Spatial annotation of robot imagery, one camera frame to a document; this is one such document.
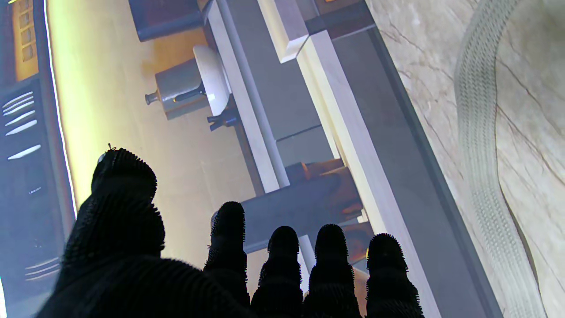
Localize raised counter orange glow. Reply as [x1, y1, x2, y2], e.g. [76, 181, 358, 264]
[257, 0, 376, 64]

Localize small black stand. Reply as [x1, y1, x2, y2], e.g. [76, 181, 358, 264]
[207, 110, 240, 132]

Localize grey back counter cabinets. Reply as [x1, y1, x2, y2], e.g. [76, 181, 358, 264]
[207, 0, 343, 195]

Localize beige woven belt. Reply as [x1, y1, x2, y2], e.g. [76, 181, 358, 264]
[454, 0, 549, 318]

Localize kitchen island light wood top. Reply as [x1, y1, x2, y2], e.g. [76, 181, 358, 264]
[297, 26, 504, 318]

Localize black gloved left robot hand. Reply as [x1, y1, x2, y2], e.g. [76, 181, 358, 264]
[34, 147, 425, 318]

